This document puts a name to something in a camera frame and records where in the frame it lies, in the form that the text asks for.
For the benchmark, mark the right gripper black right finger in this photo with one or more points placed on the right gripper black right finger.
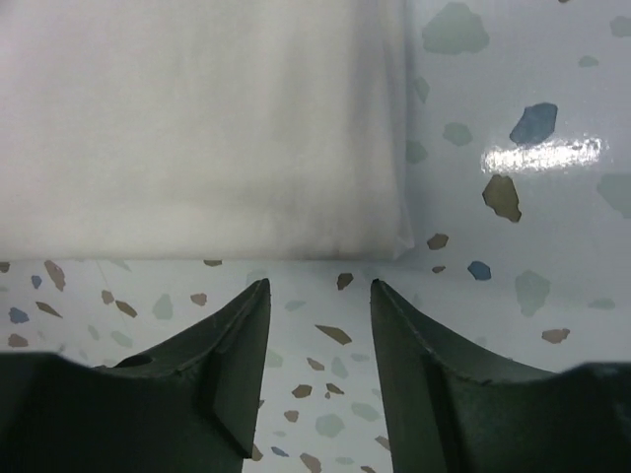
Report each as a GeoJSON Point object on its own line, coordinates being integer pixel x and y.
{"type": "Point", "coordinates": [453, 406]}

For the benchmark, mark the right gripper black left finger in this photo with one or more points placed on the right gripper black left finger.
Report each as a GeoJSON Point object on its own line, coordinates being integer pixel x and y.
{"type": "Point", "coordinates": [188, 404]}

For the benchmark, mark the white t-shirt with red print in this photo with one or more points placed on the white t-shirt with red print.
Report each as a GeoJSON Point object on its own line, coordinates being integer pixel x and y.
{"type": "Point", "coordinates": [203, 129]}

